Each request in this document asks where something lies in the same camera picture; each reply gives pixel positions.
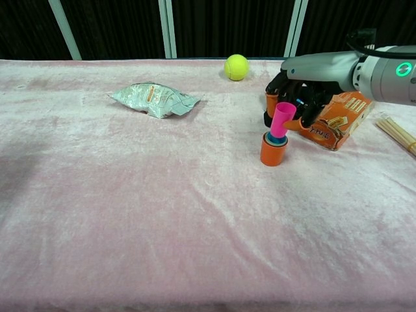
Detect pink velvet table cloth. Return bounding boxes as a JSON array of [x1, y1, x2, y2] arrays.
[[0, 58, 416, 312]]

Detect white partition post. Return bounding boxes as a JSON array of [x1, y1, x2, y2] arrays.
[[158, 0, 178, 59], [284, 0, 309, 59], [47, 0, 82, 61]]

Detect pink plastic cup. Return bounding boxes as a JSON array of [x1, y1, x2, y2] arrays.
[[270, 101, 297, 137]]

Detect orange plastic cup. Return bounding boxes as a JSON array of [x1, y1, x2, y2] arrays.
[[259, 131, 289, 167]]

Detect wooden sticks in plastic bag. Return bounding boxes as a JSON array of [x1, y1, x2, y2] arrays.
[[375, 112, 416, 153]]

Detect light blue plastic cup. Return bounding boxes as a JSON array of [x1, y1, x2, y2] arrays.
[[263, 132, 289, 146]]

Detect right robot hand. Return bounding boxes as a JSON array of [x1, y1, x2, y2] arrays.
[[263, 50, 365, 133]]

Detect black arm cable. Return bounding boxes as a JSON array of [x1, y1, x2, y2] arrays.
[[344, 28, 416, 61]]

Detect silver snack bag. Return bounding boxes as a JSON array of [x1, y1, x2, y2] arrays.
[[107, 81, 205, 120]]

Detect yellow tennis ball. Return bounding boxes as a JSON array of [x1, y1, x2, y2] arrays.
[[224, 53, 250, 82]]

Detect orange biscuit box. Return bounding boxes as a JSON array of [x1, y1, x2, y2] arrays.
[[297, 90, 374, 152]]

